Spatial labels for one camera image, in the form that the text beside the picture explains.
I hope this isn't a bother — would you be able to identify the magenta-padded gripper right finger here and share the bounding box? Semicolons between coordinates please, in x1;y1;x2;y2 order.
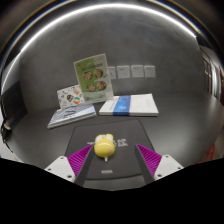
134;143;185;185

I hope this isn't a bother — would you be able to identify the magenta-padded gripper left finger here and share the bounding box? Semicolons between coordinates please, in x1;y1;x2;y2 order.
44;144;96;187

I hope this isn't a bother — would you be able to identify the yellow computer mouse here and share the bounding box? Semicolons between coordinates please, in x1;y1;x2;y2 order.
93;133;116;162

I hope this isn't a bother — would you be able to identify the black mouse pad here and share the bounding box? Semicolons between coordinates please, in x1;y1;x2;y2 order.
64;118;156;182

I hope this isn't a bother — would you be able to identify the grey cover book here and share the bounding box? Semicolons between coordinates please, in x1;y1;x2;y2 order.
46;102;98;130

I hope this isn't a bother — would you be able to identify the white book with blue band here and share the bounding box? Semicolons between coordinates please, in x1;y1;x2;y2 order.
98;93;160;117

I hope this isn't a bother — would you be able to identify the white sticker sheet card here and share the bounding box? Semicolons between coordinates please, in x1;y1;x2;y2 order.
56;84;85;109

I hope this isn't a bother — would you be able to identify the green menu sign stand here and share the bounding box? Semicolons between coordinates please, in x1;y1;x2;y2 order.
73;53;115;104

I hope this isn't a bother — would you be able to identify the white wall socket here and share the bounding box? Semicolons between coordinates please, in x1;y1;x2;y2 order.
144;65;157;79
130;64;145;79
116;65;131;80
107;66;117;80

